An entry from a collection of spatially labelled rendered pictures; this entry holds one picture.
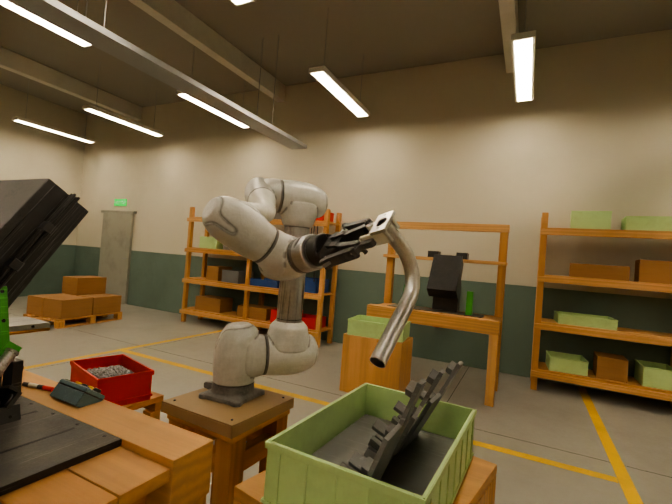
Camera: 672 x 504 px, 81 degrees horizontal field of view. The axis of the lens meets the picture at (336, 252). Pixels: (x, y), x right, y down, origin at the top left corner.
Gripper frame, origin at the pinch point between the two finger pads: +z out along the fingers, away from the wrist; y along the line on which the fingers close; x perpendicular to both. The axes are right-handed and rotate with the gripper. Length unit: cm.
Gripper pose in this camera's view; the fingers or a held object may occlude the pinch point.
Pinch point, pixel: (379, 232)
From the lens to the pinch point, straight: 79.9
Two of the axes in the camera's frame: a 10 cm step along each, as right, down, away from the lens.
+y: 4.2, -7.1, 5.7
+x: 6.2, 6.8, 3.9
